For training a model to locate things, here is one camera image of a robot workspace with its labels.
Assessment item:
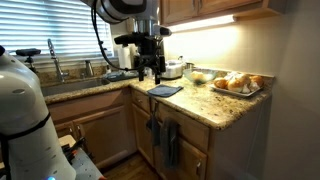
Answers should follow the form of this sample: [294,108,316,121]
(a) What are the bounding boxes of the white perforated board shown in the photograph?
[58,134,108,180]

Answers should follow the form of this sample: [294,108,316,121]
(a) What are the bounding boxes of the metal soap dispenser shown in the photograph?
[84,59,95,78]

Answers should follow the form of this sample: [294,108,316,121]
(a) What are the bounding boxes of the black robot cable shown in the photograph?
[90,0,149,73]

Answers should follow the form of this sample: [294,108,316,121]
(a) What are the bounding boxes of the white paper towel roll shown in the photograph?
[118,44,135,70]

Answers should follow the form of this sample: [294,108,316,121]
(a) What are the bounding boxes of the blue terry towel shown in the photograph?
[146,84,184,98]

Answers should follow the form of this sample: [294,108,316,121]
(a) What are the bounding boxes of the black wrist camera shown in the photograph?
[114,32,145,47]

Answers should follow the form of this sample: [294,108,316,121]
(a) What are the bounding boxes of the white rectangular plate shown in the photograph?
[209,83,263,98]

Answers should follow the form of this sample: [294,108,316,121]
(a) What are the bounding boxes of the brown onion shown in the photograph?
[249,75,265,88]
[227,76,247,93]
[213,77,229,90]

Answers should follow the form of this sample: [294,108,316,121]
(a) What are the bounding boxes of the wooden sink cabinet door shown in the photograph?
[72,105,138,165]

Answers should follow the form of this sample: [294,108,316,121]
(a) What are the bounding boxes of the grey hanging towel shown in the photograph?
[159,116,181,169]

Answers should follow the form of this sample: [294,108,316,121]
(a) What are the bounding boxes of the wooden upper cabinet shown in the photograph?
[159,0,288,27]

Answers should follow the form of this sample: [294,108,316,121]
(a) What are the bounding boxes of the glass fruit bowl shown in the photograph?
[183,68,218,84]

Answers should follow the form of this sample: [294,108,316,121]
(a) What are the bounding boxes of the wide wooden cabinet door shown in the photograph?
[154,136,208,180]

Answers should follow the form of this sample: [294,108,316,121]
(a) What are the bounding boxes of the white garlic bulb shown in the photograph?
[241,81,261,94]

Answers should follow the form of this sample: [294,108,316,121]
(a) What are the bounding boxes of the small wooden drawer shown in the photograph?
[130,88,152,114]

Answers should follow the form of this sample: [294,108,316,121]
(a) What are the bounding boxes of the narrow wooden cabinet door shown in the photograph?
[131,103,155,166]

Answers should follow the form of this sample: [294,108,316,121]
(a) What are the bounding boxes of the under-cabinet light strip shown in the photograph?
[168,14,238,33]

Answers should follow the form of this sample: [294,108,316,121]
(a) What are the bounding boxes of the black camera on stand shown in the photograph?
[15,48,42,74]

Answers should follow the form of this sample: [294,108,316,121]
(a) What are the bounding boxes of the chrome kitchen faucet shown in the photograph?
[47,38,70,83]

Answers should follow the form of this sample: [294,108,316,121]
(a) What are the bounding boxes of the steel kitchen sink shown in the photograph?
[40,77,111,98]

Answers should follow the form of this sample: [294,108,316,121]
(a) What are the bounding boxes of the wide wooden drawer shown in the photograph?
[156,102,211,153]

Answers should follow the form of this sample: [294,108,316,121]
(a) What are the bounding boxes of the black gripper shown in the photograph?
[133,31,167,85]

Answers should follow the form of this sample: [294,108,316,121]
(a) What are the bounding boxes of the black orange clamps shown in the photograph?
[62,137,92,163]

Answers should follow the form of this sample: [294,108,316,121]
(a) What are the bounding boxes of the yellow fruit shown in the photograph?
[190,70,206,83]

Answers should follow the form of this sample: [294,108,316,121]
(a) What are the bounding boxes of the wooden sink front panel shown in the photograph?
[48,89,132,124]

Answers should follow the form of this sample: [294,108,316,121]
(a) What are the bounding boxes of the white window blinds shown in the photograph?
[0,0,114,58]

